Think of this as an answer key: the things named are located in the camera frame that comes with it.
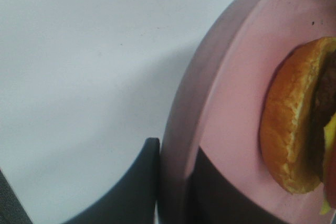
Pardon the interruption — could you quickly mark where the pink plate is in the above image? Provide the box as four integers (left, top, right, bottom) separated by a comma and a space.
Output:
158, 0, 335, 223

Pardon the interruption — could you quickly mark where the burger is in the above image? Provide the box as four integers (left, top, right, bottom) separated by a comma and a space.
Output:
259, 36, 336, 215

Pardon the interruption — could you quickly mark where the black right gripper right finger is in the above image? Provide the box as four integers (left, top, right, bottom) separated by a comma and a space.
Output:
190, 148, 310, 223

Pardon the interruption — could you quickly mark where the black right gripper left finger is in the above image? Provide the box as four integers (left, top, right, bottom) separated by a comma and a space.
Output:
66, 138, 160, 223

